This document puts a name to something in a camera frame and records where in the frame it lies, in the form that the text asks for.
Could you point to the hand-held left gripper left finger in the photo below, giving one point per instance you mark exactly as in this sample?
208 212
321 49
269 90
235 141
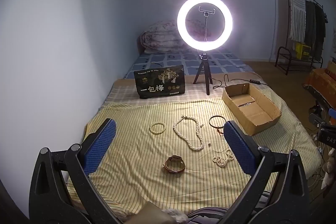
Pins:
101 145

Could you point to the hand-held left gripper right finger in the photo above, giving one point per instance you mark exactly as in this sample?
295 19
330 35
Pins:
239 150

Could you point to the thin metal bangle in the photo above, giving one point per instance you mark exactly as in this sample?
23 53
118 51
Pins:
210 121

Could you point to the cardboard box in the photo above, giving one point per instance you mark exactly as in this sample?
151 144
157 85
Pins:
258 113

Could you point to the brown leather wristwatch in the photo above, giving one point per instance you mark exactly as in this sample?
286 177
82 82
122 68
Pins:
173 159

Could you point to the person's right forearm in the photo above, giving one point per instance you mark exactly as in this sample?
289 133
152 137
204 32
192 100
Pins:
329 169

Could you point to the yellow striped cloth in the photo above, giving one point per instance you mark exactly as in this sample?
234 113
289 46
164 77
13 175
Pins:
136 161

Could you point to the dark patterned clothing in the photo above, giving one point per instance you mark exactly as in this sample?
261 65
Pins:
204 213

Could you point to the black printed snack bag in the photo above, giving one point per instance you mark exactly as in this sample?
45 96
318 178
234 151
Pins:
157 87

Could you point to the beige cloth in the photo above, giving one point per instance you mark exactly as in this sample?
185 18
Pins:
147 213

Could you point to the black tripod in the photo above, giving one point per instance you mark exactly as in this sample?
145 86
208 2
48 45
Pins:
204 69

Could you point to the black clothes rack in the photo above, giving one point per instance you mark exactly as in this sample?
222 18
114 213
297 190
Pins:
282 56

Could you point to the black garment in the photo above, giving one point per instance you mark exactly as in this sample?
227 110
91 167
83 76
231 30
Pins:
320 32

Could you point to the dark green garment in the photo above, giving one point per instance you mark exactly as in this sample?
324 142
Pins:
310 27

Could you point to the folded floral quilt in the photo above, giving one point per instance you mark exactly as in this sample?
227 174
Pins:
160 37

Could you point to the white striped garment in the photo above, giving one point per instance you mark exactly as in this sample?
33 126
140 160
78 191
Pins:
296 14

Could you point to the phone holder clamp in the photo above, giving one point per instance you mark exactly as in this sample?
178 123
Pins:
206 12

